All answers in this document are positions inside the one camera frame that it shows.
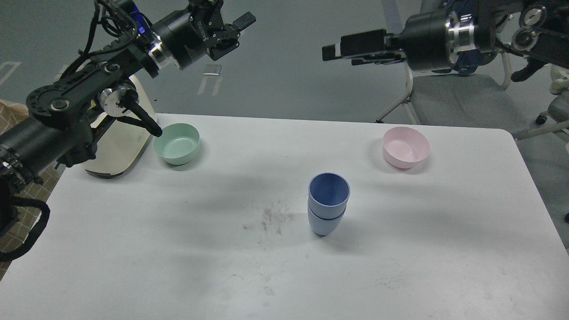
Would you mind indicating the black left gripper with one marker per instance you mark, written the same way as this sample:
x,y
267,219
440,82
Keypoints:
x,y
184,36

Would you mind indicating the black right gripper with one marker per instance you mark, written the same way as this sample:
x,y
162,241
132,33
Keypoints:
x,y
425,44

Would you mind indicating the blue cup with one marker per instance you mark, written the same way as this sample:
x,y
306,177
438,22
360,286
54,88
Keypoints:
x,y
328,195
323,227

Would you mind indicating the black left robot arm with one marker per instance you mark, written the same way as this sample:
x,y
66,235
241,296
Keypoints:
x,y
67,118

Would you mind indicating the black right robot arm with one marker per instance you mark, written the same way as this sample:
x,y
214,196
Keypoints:
x,y
461,35

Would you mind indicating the blue denim jacket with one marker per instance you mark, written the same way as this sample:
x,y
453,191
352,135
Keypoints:
x,y
467,62

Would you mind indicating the pink bowl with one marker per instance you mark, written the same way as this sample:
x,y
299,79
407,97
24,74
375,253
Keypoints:
x,y
404,147

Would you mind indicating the grey office chair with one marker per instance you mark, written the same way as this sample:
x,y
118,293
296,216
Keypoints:
x,y
458,99

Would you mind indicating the green bowl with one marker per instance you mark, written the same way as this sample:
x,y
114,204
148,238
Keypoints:
x,y
179,144

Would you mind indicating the cream toaster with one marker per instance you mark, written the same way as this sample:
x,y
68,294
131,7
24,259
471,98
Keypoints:
x,y
121,144

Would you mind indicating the beige checkered cloth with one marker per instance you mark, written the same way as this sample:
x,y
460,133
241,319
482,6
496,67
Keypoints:
x,y
11,115

